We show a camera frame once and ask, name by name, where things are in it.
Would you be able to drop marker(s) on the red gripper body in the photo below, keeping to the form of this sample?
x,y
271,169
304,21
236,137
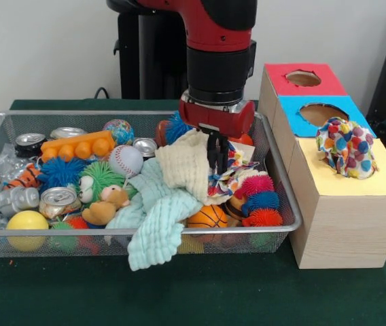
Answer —
x,y
216,120

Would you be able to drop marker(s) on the multicolour spiky caterpillar toy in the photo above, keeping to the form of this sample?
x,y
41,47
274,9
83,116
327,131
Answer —
x,y
261,200

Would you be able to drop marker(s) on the white baseball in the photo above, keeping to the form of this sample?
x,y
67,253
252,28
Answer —
x,y
125,159

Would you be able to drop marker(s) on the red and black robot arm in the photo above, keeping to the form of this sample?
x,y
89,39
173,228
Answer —
x,y
216,71

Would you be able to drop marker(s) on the blue spiky toy with eyes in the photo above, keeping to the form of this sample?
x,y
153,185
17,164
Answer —
x,y
176,127

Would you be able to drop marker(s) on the mint green cloth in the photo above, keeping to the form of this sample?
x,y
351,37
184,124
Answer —
x,y
159,210

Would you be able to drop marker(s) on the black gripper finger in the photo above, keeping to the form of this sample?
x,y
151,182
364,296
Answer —
x,y
212,153
223,156

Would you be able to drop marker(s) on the orange plastic building brick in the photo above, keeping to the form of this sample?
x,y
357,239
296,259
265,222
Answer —
x,y
77,146

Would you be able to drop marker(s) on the dark green tablecloth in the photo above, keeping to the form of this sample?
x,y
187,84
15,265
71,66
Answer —
x,y
179,295

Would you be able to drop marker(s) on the green spiky toy with eyes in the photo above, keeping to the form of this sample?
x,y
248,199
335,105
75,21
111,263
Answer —
x,y
101,169

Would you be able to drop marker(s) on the grey plastic robot toy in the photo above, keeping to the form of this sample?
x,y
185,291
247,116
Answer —
x,y
9,200

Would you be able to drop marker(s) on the yellow ball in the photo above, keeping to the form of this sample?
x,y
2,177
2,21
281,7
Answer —
x,y
26,220

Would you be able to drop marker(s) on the shallow silver mesh bin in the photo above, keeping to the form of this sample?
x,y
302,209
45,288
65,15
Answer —
x,y
267,159

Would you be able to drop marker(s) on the polka dot cloth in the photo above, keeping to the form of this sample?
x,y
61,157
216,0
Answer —
x,y
222,185
347,149

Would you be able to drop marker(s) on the orange mini basketball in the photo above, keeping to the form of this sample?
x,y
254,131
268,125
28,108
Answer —
x,y
208,217

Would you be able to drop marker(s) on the wooden box with three holes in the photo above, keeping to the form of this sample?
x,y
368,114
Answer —
x,y
346,231

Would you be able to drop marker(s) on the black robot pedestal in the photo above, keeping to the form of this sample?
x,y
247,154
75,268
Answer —
x,y
152,57

